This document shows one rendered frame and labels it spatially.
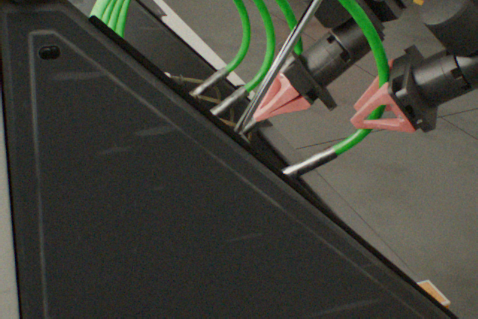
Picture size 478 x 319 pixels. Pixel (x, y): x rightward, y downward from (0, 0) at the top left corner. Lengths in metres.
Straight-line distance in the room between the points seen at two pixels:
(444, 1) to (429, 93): 0.11
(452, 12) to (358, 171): 2.47
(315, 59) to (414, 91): 0.16
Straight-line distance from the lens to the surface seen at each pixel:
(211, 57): 1.61
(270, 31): 1.12
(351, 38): 0.93
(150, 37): 1.23
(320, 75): 0.94
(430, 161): 3.41
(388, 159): 3.35
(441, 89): 0.83
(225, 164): 0.55
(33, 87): 0.48
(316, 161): 0.90
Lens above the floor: 1.60
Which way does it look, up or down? 29 degrees down
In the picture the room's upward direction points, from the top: 6 degrees clockwise
